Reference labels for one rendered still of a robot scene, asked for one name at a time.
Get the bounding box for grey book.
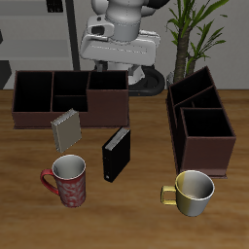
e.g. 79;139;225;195
50;108;83;155

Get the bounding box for dark grey block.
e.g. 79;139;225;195
0;59;13;90

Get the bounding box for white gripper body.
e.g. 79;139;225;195
79;28;161;68

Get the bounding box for flat black base plate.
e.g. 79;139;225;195
127;65;166;97

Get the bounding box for green pot plant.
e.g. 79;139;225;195
165;0;231;88

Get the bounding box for red patterned mug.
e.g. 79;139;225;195
39;154;88;209

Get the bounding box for yellow and white mug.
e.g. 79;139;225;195
160;169;216;218

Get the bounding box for small black wall panel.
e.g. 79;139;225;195
46;0;64;14

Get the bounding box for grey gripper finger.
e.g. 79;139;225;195
128;63;140;76
96;60;109;73

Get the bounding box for black book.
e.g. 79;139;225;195
101;125;132;184

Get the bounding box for dark brown desk caddy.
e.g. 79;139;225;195
11;69;131;130
165;65;237;180

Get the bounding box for dark vertical post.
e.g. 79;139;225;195
64;0;82;71

